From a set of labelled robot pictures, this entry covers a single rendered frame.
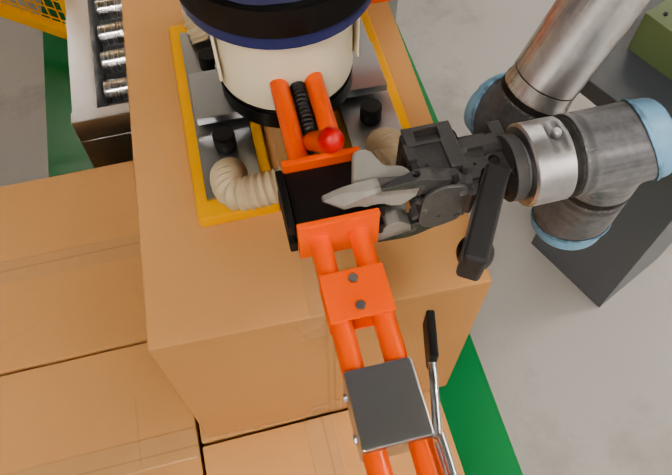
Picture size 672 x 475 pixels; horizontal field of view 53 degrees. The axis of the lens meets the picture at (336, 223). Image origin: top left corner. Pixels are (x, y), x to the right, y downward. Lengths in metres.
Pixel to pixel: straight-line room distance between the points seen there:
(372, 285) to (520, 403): 1.19
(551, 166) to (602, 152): 0.06
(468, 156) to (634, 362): 1.27
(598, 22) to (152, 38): 0.61
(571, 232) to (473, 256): 0.23
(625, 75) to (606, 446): 0.90
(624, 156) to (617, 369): 1.19
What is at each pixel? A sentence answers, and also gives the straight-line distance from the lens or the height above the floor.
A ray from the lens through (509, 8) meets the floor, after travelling 2.57.
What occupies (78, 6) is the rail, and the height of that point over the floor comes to 0.60.
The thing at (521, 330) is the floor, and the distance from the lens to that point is 1.84.
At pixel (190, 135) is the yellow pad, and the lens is 0.89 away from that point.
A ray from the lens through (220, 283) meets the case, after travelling 0.79.
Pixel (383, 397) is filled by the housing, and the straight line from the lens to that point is 0.58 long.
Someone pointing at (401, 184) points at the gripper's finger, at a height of 1.13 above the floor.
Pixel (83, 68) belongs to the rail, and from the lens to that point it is 1.56.
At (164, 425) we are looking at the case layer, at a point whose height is 0.54.
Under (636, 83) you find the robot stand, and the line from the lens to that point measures 1.34.
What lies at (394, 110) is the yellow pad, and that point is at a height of 0.97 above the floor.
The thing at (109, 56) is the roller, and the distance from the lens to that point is 1.64.
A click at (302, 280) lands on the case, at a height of 0.95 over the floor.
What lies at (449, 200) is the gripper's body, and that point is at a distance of 0.68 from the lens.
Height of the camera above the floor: 1.65
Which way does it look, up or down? 59 degrees down
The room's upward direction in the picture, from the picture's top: straight up
